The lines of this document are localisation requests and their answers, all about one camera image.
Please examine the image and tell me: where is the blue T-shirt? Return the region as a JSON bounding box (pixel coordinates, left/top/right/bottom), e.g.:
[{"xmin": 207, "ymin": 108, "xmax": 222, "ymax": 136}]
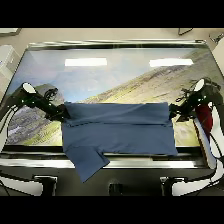
[{"xmin": 60, "ymin": 101, "xmax": 179, "ymax": 184}]

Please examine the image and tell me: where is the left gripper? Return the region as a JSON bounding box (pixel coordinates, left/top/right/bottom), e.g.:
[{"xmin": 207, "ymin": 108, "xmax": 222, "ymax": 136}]
[{"xmin": 48, "ymin": 103, "xmax": 71, "ymax": 122}]

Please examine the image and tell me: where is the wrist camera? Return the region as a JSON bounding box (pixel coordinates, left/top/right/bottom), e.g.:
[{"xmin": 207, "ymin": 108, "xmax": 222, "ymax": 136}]
[
  {"xmin": 175, "ymin": 87, "xmax": 195, "ymax": 103},
  {"xmin": 44, "ymin": 87, "xmax": 60, "ymax": 102}
]

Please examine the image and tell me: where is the red garment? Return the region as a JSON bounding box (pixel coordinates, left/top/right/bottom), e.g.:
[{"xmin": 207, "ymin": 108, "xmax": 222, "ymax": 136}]
[{"xmin": 194, "ymin": 103, "xmax": 214, "ymax": 138}]

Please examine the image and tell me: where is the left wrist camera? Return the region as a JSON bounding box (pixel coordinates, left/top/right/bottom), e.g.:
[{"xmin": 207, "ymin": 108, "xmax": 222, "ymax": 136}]
[{"xmin": 44, "ymin": 87, "xmax": 60, "ymax": 102}]

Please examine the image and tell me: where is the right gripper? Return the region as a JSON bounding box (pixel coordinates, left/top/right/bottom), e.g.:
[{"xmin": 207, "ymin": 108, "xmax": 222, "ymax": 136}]
[{"xmin": 168, "ymin": 99, "xmax": 194, "ymax": 123}]

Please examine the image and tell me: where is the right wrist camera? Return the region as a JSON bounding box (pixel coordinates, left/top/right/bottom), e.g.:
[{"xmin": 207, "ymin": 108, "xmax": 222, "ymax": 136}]
[{"xmin": 175, "ymin": 87, "xmax": 195, "ymax": 103}]

